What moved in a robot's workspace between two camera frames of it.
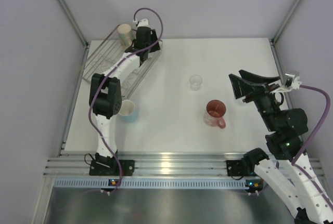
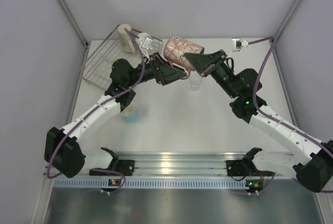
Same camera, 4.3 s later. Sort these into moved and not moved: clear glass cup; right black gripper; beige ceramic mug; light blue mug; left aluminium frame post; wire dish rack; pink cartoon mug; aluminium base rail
Moved: pink cartoon mug; right black gripper
Not moved: aluminium base rail; beige ceramic mug; wire dish rack; light blue mug; clear glass cup; left aluminium frame post
